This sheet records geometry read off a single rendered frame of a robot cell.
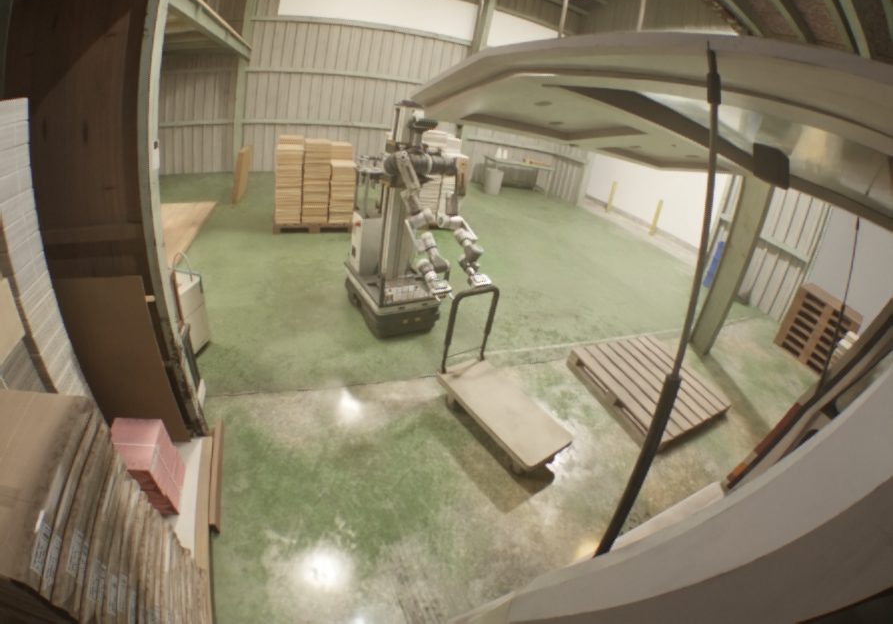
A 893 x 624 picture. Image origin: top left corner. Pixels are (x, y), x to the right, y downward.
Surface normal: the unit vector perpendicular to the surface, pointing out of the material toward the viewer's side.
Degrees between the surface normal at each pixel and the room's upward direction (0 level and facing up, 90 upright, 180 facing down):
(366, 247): 90
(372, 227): 90
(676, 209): 90
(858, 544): 85
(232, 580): 0
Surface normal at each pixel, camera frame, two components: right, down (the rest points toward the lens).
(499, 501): 0.15, -0.88
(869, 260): -0.92, 0.03
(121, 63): 0.35, 0.47
